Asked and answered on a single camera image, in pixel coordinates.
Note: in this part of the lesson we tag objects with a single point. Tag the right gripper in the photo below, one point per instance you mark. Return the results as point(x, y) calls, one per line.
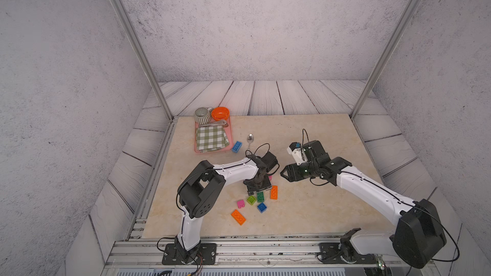
point(291, 170)

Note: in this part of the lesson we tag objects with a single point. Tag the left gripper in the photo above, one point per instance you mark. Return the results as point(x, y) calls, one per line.
point(268, 186)

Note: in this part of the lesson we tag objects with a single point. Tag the dark green lego brick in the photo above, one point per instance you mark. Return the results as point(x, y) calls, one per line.
point(260, 197)

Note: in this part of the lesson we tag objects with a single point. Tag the orange lego brick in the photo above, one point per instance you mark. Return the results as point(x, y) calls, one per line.
point(238, 217)
point(274, 193)

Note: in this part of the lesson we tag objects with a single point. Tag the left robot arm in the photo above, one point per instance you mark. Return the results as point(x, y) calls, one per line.
point(199, 192)

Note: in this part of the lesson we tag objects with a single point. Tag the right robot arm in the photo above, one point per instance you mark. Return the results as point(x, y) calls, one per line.
point(418, 235)

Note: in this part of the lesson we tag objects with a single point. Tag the lime green lego brick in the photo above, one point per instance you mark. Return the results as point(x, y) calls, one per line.
point(251, 200)

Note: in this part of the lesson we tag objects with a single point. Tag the blue small lego brick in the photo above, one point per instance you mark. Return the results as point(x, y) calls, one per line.
point(262, 207)

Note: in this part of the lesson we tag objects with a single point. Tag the orange lego brick front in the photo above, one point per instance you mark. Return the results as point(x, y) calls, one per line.
point(238, 217)

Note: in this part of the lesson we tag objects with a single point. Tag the blue long lego brick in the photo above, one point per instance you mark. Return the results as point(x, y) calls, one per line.
point(237, 146)

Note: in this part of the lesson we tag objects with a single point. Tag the metal spoon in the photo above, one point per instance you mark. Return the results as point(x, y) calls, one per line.
point(250, 140)

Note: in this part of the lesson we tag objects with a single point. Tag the pink tray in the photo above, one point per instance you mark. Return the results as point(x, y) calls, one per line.
point(228, 133)

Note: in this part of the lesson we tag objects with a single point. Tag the green checkered cloth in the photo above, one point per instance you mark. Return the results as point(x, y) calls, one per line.
point(211, 138)

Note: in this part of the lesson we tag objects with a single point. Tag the metal utensil on tray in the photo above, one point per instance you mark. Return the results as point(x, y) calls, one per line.
point(220, 123)

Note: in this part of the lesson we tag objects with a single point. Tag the orange bowl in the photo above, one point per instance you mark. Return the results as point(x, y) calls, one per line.
point(220, 113)

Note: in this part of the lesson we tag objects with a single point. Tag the striped grey mug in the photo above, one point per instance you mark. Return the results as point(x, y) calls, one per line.
point(203, 115)

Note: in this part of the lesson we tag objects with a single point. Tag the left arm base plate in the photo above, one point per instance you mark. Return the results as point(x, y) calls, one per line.
point(202, 254)

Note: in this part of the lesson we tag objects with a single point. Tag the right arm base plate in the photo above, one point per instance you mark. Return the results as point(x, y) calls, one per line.
point(337, 253)

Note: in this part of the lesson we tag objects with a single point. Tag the aluminium front rail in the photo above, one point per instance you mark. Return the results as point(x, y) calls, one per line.
point(258, 255)

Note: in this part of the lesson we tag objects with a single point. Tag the right aluminium frame post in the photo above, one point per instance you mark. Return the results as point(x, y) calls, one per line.
point(392, 42)

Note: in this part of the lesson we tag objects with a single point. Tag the aluminium frame post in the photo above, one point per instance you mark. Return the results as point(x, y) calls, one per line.
point(392, 42)
point(137, 47)

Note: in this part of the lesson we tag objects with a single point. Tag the left aluminium frame post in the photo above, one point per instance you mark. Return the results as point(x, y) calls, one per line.
point(137, 47)

